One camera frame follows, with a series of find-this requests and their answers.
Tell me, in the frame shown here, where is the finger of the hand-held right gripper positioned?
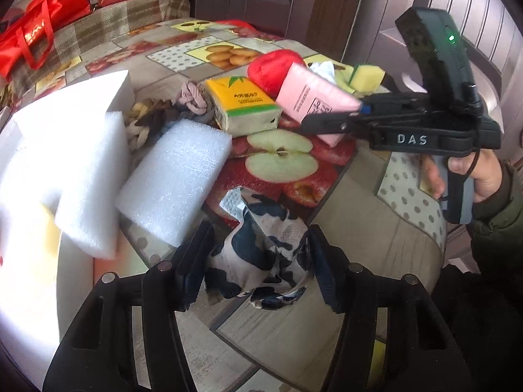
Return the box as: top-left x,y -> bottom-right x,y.
355,92 -> 428,117
301,108 -> 370,137

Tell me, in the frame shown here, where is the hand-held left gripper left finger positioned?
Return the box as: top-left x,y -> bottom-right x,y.
43,222 -> 215,392

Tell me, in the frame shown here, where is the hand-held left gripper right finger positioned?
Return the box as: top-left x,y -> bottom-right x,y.
306,224 -> 472,392

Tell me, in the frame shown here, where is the yellow sponge with green scrub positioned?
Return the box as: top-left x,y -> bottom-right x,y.
349,64 -> 386,92

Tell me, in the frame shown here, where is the pink tissue pack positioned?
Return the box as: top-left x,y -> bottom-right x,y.
276,63 -> 364,147

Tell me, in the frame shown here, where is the cow print cloth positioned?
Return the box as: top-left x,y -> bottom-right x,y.
204,187 -> 315,310

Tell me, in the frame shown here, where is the red plush pad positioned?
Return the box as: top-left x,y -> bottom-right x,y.
247,49 -> 307,96

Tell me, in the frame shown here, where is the rectangular white foam block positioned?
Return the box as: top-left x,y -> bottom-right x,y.
115,120 -> 233,248

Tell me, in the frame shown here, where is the brown braided rope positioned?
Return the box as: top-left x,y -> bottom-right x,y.
125,100 -> 184,154

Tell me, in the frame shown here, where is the white cardboard tray box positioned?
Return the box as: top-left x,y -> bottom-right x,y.
0,69 -> 135,390

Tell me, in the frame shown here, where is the person's right forearm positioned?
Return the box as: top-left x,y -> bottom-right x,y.
466,163 -> 523,272

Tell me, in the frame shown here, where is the person's right hand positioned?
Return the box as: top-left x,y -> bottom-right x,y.
423,149 -> 502,210

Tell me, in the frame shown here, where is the yellow tissue pack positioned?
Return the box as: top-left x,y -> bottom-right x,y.
204,75 -> 282,137

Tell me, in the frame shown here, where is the red cloth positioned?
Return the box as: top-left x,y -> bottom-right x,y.
212,20 -> 282,42

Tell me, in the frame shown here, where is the large white foam block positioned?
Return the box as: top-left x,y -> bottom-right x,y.
0,111 -> 132,260

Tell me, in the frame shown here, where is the person's dark clothing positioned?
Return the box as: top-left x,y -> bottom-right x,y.
429,263 -> 523,392

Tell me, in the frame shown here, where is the plaid blanket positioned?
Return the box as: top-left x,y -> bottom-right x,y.
8,0 -> 191,94

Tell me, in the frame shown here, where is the red shopping bag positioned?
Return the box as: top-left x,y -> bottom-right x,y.
0,0 -> 91,80

